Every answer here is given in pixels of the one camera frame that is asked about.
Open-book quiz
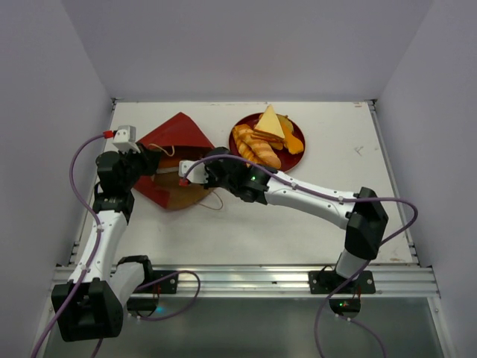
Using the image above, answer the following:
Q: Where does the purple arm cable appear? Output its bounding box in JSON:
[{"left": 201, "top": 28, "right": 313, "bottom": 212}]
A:
[
  {"left": 184, "top": 154, "right": 420, "bottom": 358},
  {"left": 29, "top": 133, "right": 202, "bottom": 358}
]

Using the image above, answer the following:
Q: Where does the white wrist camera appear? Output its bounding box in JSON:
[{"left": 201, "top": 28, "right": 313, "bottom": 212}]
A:
[
  {"left": 103, "top": 125, "right": 139, "bottom": 153},
  {"left": 178, "top": 160, "right": 208, "bottom": 186}
]

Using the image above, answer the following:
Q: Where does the aluminium front rail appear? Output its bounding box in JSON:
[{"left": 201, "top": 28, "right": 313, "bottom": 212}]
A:
[{"left": 154, "top": 265, "right": 440, "bottom": 299}]

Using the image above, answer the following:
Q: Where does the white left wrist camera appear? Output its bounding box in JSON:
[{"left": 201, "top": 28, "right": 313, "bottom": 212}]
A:
[{"left": 103, "top": 125, "right": 139, "bottom": 153}]

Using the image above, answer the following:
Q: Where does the long twisted glazed bread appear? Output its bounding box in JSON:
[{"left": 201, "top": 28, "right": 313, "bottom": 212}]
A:
[{"left": 232, "top": 125, "right": 263, "bottom": 164}]

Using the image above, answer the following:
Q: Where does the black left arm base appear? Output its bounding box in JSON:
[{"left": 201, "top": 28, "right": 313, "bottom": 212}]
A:
[{"left": 126, "top": 270, "right": 178, "bottom": 317}]

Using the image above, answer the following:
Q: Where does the fake sandwich slice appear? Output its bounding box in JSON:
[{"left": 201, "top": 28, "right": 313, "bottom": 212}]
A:
[{"left": 252, "top": 104, "right": 285, "bottom": 143}]

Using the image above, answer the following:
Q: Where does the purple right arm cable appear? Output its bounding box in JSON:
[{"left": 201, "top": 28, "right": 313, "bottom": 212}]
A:
[{"left": 184, "top": 154, "right": 420, "bottom": 358}]

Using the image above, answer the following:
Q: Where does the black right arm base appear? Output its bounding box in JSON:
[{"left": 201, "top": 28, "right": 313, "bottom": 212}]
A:
[{"left": 308, "top": 266, "right": 376, "bottom": 318}]

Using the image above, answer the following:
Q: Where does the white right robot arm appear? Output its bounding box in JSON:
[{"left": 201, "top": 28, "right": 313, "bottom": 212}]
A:
[{"left": 200, "top": 148, "right": 388, "bottom": 293}]

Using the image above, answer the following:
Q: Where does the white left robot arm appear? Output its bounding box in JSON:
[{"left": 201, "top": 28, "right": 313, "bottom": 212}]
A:
[{"left": 51, "top": 142, "right": 161, "bottom": 342}]

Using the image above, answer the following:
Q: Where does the orange oval bread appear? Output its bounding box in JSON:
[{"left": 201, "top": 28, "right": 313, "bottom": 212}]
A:
[{"left": 156, "top": 157, "right": 180, "bottom": 175}]

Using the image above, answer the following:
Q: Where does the round seeded bread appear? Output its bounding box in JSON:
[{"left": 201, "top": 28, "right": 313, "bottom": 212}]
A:
[{"left": 277, "top": 114, "right": 294, "bottom": 133}]

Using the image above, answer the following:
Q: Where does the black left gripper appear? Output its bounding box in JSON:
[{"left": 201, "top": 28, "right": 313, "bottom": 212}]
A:
[{"left": 118, "top": 142, "right": 162, "bottom": 190}]

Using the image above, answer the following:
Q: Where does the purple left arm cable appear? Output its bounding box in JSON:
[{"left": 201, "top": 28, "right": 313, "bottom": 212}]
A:
[{"left": 29, "top": 133, "right": 202, "bottom": 358}]

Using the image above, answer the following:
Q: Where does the red paper bag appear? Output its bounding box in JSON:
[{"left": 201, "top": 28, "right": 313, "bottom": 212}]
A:
[{"left": 134, "top": 112, "right": 215, "bottom": 210}]

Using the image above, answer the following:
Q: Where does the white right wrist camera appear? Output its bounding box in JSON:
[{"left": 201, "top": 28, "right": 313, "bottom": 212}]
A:
[{"left": 178, "top": 160, "right": 208, "bottom": 186}]

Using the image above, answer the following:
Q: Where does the orange croissant bread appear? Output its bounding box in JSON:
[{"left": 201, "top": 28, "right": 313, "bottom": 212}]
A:
[{"left": 238, "top": 128, "right": 281, "bottom": 169}]

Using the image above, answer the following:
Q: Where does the round red tray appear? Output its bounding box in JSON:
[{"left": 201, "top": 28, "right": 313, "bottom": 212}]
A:
[{"left": 228, "top": 113, "right": 306, "bottom": 172}]

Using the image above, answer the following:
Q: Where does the long orange lumpy bread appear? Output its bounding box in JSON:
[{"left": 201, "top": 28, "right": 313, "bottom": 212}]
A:
[{"left": 281, "top": 124, "right": 304, "bottom": 154}]

